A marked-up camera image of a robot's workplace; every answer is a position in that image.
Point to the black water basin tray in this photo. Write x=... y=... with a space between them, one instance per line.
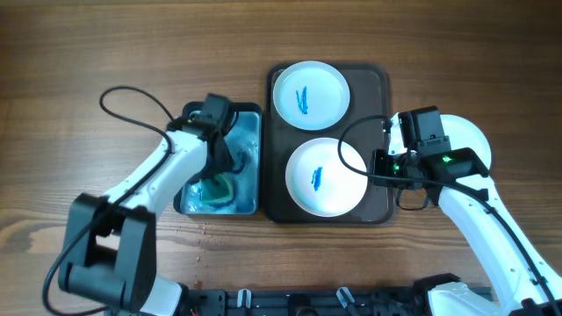
x=244 y=143

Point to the green yellow sponge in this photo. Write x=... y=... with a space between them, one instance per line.
x=214 y=195

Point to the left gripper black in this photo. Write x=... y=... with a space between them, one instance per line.
x=225 y=164

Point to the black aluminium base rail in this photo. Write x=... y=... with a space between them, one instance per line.
x=381 y=301

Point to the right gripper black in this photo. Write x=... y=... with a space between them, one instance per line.
x=379 y=161

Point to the dark brown serving tray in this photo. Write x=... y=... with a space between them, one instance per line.
x=369 y=95

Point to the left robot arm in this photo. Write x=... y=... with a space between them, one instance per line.
x=109 y=251

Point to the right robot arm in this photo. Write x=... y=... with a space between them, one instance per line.
x=523 y=281

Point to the white plate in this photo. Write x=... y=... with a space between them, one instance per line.
x=462 y=133
x=325 y=180
x=311 y=95

